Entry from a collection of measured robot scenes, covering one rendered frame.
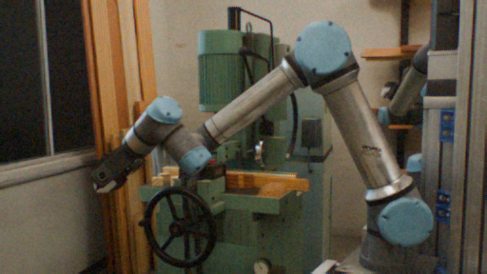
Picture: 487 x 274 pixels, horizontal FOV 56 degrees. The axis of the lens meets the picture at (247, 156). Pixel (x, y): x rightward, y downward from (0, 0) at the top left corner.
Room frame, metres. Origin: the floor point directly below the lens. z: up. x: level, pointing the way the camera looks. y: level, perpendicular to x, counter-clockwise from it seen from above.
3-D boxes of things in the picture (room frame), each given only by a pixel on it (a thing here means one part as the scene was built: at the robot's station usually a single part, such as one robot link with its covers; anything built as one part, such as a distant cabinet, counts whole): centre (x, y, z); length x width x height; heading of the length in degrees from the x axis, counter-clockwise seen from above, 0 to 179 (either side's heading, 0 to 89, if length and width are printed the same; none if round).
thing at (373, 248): (1.17, -0.37, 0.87); 0.15 x 0.15 x 0.10
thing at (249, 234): (1.97, 0.05, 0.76); 0.57 x 0.45 x 0.09; 156
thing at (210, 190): (1.68, 0.17, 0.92); 0.15 x 0.13 x 0.09; 66
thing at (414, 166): (1.60, -0.63, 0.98); 0.13 x 0.12 x 0.14; 96
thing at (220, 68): (1.86, 0.10, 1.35); 0.18 x 0.18 x 0.31
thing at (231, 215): (1.81, 0.13, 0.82); 0.40 x 0.21 x 0.04; 66
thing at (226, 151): (1.88, 0.09, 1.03); 0.14 x 0.07 x 0.09; 156
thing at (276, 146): (1.97, -0.12, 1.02); 0.09 x 0.07 x 0.12; 66
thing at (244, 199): (1.76, 0.14, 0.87); 0.61 x 0.30 x 0.06; 66
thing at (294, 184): (1.84, 0.05, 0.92); 0.62 x 0.02 x 0.04; 66
